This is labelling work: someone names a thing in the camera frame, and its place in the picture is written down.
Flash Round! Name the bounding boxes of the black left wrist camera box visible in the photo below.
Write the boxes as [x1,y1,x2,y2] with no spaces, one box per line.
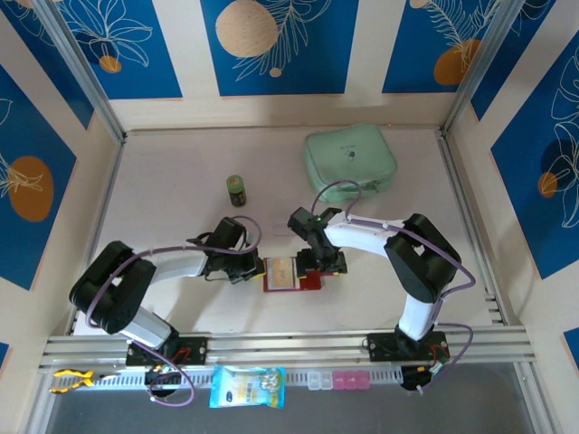
[212,216,248,250]

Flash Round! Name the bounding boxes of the wide aluminium base rail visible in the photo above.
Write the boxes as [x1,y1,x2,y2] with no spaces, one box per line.
[38,328,537,373]

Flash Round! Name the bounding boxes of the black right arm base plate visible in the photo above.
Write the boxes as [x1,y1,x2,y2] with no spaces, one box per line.
[365,332,451,363]

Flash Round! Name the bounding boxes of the aluminium corner post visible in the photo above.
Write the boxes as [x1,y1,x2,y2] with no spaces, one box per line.
[31,0,128,144]
[439,0,530,139]

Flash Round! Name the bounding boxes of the red leather card holder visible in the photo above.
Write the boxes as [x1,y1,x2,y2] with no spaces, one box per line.
[261,255,328,295]

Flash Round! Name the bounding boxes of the small green bottle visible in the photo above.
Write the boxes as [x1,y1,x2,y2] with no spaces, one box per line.
[225,175,249,209]

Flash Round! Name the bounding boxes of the yellow handled pliers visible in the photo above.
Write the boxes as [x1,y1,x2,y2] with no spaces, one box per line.
[49,368,122,395]

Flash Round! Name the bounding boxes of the white slotted cable duct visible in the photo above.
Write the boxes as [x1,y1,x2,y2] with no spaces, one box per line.
[92,366,404,391]

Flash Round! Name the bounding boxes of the mint green zip pouch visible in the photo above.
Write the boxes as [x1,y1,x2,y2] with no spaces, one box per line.
[302,123,399,203]

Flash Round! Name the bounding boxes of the blue snack packet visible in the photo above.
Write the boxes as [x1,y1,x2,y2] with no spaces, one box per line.
[208,364,288,410]

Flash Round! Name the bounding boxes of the black cable connector box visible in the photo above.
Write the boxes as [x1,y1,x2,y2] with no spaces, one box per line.
[143,368,183,393]
[400,364,438,395]

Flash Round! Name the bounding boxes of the clear pill box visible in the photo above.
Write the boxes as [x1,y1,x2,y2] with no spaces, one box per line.
[307,371,334,392]

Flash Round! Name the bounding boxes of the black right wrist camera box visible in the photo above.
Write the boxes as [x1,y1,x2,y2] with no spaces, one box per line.
[288,206,318,237]

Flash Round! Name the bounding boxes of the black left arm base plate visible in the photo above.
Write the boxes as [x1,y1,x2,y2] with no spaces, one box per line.
[125,335,209,366]

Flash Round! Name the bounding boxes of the aluminium side rail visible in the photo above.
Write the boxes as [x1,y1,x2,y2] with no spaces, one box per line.
[67,135,128,338]
[437,134,508,326]

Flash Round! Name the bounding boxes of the pink pill box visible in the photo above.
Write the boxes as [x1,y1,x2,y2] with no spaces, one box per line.
[332,370,371,391]

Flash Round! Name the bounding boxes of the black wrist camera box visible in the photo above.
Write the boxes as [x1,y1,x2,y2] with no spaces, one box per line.
[288,206,318,237]
[212,216,248,250]

